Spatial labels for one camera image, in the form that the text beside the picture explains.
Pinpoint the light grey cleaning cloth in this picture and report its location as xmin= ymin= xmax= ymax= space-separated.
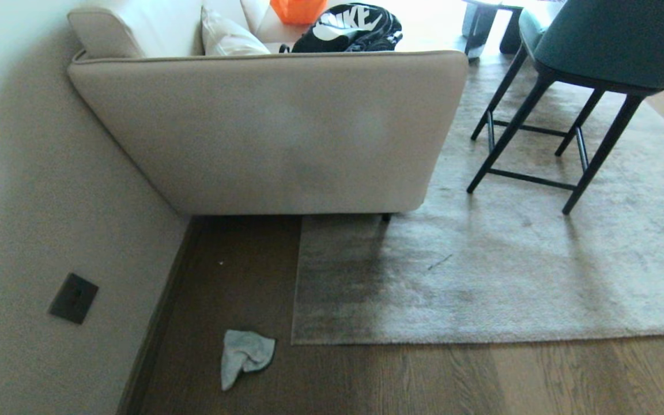
xmin=220 ymin=329 xmax=277 ymax=392

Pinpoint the grey shaggy rug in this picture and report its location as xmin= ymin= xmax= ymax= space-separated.
xmin=291 ymin=56 xmax=664 ymax=346

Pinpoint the beige fabric sofa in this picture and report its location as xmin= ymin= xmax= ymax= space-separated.
xmin=67 ymin=0 xmax=469 ymax=223

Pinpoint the black bag with white print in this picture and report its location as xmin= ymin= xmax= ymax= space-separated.
xmin=279 ymin=3 xmax=403 ymax=54

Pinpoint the cream cushion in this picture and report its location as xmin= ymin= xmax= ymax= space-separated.
xmin=201 ymin=6 xmax=271 ymax=56

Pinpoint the orange bag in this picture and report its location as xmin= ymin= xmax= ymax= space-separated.
xmin=270 ymin=0 xmax=329 ymax=25

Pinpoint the dark wooden baseboard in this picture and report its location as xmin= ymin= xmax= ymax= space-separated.
xmin=116 ymin=216 xmax=203 ymax=415

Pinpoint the dark side table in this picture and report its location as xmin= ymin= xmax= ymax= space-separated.
xmin=462 ymin=0 xmax=524 ymax=59

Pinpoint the teal chair with black legs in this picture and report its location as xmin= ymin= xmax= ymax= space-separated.
xmin=466 ymin=0 xmax=664 ymax=216

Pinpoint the dark wall socket plate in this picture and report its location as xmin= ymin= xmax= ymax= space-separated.
xmin=48 ymin=273 xmax=100 ymax=325

